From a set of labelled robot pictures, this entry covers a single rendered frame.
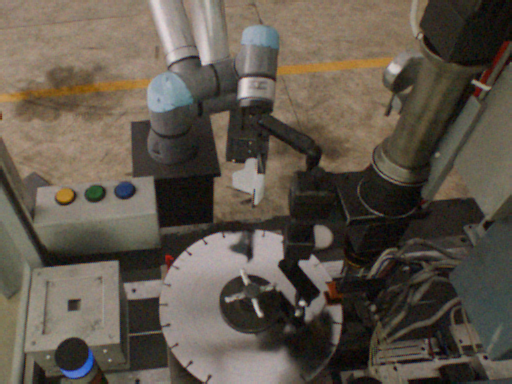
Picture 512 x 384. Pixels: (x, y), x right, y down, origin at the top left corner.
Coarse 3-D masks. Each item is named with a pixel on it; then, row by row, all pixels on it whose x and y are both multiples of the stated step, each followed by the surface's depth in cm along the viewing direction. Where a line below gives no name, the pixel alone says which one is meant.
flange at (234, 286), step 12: (240, 276) 87; (252, 276) 87; (228, 288) 86; (240, 288) 85; (240, 300) 83; (264, 300) 84; (276, 300) 84; (228, 312) 83; (240, 312) 83; (252, 312) 82; (264, 312) 82; (276, 312) 82; (240, 324) 81; (252, 324) 81; (264, 324) 81
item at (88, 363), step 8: (64, 344) 60; (72, 344) 60; (80, 344) 60; (56, 352) 59; (64, 352) 59; (72, 352) 59; (80, 352) 59; (88, 352) 59; (56, 360) 59; (64, 360) 59; (72, 360) 59; (80, 360) 59; (88, 360) 59; (64, 368) 58; (72, 368) 58; (80, 368) 58; (88, 368) 60; (72, 376) 60; (80, 376) 60
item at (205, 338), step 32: (192, 256) 91; (224, 256) 91; (256, 256) 91; (192, 288) 87; (288, 288) 86; (320, 288) 86; (192, 320) 83; (224, 320) 83; (288, 320) 82; (320, 320) 82; (192, 352) 80; (224, 352) 80; (256, 352) 79; (288, 352) 79; (320, 352) 79
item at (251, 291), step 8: (240, 272) 84; (248, 280) 82; (248, 288) 81; (256, 288) 81; (264, 288) 81; (272, 288) 81; (232, 296) 80; (240, 296) 80; (248, 296) 80; (256, 296) 80; (256, 304) 79
